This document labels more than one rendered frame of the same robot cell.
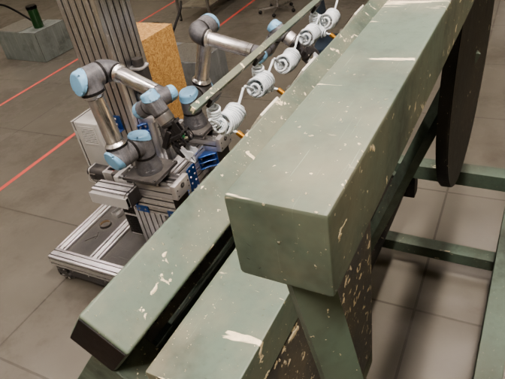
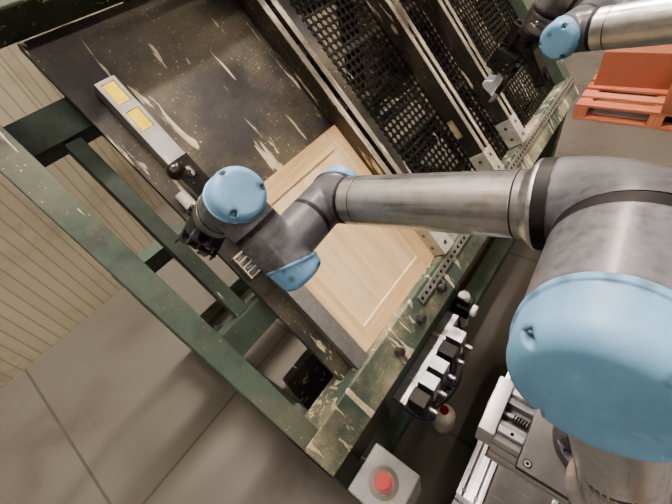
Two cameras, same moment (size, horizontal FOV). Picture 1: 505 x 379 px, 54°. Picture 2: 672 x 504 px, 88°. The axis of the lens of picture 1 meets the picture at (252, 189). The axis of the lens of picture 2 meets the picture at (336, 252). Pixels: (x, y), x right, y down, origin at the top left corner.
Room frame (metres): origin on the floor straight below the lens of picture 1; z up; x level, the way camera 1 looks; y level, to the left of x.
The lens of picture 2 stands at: (2.95, -0.06, 1.85)
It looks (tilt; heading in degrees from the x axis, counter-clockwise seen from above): 46 degrees down; 196
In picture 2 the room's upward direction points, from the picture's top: 17 degrees counter-clockwise
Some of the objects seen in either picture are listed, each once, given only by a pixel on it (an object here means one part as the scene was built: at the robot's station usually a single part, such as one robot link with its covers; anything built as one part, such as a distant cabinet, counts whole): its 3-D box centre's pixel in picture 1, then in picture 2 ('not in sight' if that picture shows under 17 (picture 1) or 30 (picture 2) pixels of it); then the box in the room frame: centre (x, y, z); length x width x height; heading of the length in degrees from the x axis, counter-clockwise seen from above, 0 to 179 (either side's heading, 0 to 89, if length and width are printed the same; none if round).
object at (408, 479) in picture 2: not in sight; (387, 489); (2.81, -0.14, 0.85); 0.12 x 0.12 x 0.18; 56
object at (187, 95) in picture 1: (190, 99); not in sight; (2.76, 0.27, 1.20); 0.13 x 0.12 x 0.14; 150
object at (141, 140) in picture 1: (140, 144); not in sight; (2.33, 0.54, 1.20); 0.13 x 0.12 x 0.14; 134
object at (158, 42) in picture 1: (153, 101); not in sight; (4.13, 0.73, 0.63); 0.50 x 0.42 x 1.25; 144
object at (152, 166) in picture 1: (147, 161); not in sight; (2.34, 0.54, 1.09); 0.15 x 0.15 x 0.10
